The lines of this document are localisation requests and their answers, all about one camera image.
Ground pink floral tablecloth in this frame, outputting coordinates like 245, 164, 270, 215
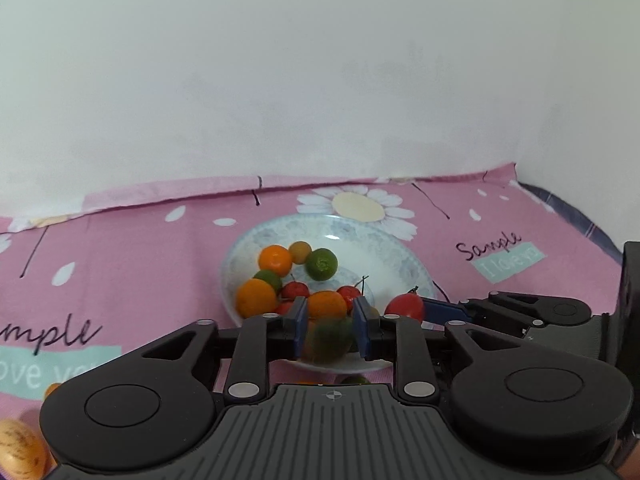
0, 161, 632, 480

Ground yellow striped small melon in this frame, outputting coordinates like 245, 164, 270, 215
0, 419, 48, 480

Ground orange kumquat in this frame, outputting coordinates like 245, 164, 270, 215
257, 245, 293, 278

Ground blue white ceramic plate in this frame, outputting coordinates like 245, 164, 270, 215
220, 212, 440, 375

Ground green lime right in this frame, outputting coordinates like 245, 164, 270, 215
304, 248, 338, 282

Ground dark green lime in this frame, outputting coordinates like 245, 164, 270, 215
302, 318, 354, 364

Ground orange green mottled citrus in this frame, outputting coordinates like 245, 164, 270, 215
235, 278, 279, 318

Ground small red cherry fruit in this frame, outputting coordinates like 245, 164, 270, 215
280, 281, 310, 301

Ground large red tomato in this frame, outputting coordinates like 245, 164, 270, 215
384, 287, 425, 323

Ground person right hand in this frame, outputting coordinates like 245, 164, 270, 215
612, 434, 640, 480

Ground brown yellow longan fruit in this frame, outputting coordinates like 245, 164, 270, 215
288, 240, 312, 264

